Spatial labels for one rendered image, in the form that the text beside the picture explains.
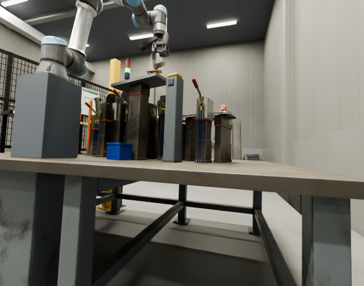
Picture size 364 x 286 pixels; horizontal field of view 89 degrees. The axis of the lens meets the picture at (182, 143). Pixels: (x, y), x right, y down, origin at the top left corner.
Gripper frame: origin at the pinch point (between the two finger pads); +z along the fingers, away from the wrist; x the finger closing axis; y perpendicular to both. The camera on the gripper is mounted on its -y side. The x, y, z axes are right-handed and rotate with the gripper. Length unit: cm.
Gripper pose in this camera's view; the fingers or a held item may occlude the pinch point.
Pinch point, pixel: (154, 68)
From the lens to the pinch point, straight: 114.1
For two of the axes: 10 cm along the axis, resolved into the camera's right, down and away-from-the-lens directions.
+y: 9.9, 0.2, -1.7
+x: 1.6, 0.7, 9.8
